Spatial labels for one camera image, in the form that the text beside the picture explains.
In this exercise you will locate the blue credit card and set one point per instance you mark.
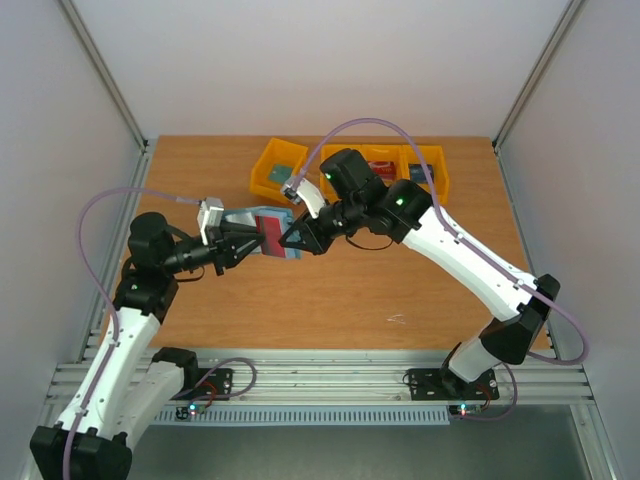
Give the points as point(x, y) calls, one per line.
point(417, 173)

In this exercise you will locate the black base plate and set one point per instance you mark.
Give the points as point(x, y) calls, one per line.
point(426, 384)
point(218, 385)

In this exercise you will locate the red card in bin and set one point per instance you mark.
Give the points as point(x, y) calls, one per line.
point(386, 170)

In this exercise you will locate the grey slotted cable duct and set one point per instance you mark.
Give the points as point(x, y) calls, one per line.
point(280, 416)

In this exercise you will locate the single yellow bin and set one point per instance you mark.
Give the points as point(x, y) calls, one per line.
point(279, 161)

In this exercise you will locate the teal credit card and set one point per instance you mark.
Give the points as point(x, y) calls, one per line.
point(279, 173)

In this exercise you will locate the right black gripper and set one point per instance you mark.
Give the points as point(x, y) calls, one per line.
point(323, 231)

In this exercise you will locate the right aluminium frame post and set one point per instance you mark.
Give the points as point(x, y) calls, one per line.
point(568, 17)

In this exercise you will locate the yellow bin with red card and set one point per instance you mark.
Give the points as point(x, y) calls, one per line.
point(372, 152)

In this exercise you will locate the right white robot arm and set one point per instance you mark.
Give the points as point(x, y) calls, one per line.
point(404, 212)

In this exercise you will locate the blue card holder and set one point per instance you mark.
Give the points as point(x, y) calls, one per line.
point(248, 216)

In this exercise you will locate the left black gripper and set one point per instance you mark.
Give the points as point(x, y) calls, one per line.
point(224, 251)

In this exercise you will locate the yellow bin with black card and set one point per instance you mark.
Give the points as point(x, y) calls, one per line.
point(327, 155)

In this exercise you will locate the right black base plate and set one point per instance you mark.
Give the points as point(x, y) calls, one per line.
point(426, 384)

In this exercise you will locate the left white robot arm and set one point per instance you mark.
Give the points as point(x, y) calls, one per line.
point(96, 434)

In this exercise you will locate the red credit card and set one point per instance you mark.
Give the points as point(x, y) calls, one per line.
point(272, 229)

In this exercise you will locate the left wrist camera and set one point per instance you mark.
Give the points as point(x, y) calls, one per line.
point(211, 211)

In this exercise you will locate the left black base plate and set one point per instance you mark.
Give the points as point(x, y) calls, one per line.
point(218, 385)

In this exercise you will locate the left aluminium frame post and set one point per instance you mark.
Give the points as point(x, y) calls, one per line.
point(90, 48)

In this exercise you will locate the aluminium rail base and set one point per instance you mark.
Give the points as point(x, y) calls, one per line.
point(374, 377)

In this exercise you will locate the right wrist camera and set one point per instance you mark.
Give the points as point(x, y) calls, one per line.
point(300, 190)

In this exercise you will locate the aluminium frame post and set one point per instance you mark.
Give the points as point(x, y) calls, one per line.
point(90, 48)
point(568, 17)

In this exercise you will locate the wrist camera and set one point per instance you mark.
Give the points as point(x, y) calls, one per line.
point(300, 190)
point(211, 211)

